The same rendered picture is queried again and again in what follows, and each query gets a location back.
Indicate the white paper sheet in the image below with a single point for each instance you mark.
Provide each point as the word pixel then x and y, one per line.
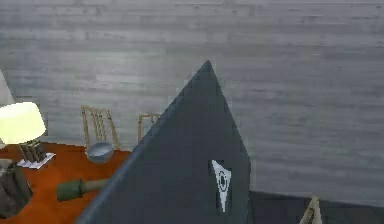
pixel 39 162

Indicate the yellow shade table lamp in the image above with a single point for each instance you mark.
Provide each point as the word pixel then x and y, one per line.
pixel 20 122

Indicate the light wooden chair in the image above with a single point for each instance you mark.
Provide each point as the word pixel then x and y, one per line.
pixel 144 123
pixel 96 125
pixel 311 211

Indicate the green bottle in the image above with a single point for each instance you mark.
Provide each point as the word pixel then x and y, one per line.
pixel 71 189

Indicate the orange-brown wooden table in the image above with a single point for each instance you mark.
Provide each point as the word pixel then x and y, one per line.
pixel 56 173

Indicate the dark grey lumpy object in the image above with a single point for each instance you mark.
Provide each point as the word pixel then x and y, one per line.
pixel 12 190

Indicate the grey bowl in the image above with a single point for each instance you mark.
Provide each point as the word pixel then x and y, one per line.
pixel 99 151

